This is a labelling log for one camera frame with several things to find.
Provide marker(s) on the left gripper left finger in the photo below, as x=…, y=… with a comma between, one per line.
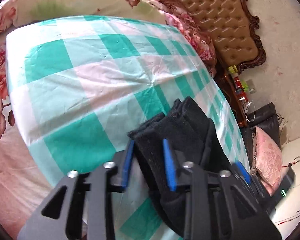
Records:
x=60, y=214

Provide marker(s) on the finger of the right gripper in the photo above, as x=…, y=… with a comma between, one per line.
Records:
x=243, y=172

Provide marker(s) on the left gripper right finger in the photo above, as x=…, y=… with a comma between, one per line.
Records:
x=217, y=205

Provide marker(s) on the black pants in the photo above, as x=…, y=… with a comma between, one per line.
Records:
x=189, y=131

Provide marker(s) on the pink floral pillow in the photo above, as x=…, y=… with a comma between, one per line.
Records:
x=268, y=161

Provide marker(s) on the black leather chair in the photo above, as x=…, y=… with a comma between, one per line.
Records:
x=265, y=118

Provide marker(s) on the white wardrobe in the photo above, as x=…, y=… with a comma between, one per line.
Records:
x=287, y=214

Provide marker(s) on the floral quilt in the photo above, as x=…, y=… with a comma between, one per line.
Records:
x=22, y=185

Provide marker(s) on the items on nightstand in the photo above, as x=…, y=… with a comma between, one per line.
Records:
x=240, y=93

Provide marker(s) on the dark wooden nightstand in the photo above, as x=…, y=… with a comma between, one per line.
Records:
x=226, y=86

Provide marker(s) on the teal checkered cloth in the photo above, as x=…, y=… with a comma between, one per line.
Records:
x=78, y=85

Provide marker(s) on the tufted tan headboard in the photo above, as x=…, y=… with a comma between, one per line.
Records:
x=232, y=28

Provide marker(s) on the wall socket plate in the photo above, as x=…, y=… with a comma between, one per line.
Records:
x=251, y=86

